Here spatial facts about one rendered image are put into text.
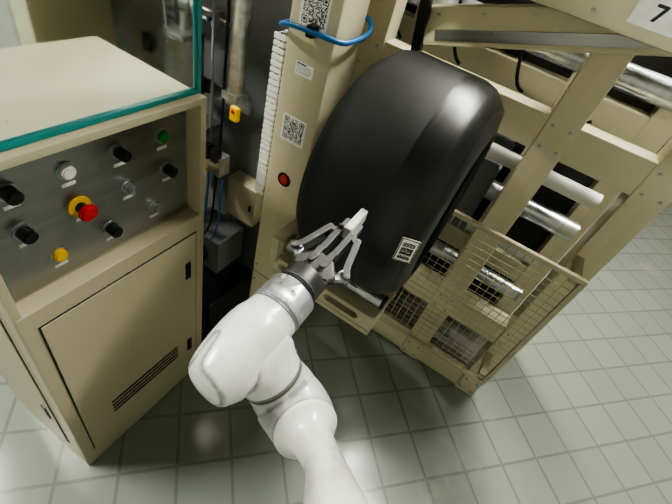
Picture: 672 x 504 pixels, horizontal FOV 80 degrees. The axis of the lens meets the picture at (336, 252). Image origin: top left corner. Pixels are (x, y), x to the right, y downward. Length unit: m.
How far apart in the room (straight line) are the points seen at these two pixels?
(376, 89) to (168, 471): 1.52
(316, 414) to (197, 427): 1.27
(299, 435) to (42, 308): 0.70
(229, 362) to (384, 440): 1.47
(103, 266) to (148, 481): 0.93
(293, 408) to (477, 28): 1.06
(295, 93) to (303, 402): 0.75
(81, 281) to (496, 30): 1.23
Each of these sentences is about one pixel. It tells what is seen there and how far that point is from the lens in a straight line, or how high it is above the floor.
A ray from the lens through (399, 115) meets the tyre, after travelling 0.84.
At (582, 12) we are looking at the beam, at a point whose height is 1.65.
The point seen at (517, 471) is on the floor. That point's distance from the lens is 2.25.
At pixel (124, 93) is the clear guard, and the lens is 0.98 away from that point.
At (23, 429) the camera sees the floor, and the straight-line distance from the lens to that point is 2.00.
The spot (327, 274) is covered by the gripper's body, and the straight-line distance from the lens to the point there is 0.69.
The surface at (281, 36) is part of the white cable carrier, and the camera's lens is 1.09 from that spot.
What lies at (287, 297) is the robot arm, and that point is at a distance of 0.62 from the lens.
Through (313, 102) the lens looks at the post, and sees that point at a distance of 1.06.
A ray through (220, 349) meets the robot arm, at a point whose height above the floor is 1.24.
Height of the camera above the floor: 1.74
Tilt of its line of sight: 42 degrees down
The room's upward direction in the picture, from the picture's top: 19 degrees clockwise
